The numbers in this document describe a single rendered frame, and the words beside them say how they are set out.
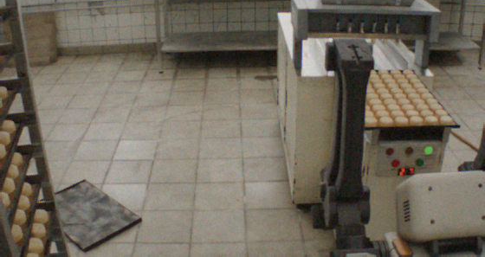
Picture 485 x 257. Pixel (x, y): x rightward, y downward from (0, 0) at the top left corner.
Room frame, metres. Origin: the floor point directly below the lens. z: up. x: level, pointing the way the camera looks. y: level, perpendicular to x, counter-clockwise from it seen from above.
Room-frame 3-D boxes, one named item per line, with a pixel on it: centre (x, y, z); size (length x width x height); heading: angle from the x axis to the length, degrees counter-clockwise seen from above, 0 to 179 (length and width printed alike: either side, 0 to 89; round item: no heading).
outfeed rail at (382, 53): (2.66, -0.74, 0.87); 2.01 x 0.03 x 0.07; 1
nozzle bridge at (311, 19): (2.55, -0.60, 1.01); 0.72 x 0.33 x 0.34; 91
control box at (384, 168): (1.68, -0.61, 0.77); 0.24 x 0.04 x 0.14; 91
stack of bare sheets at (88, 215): (2.39, 0.96, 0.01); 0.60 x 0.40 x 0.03; 48
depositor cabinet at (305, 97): (3.02, -0.59, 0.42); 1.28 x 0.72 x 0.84; 1
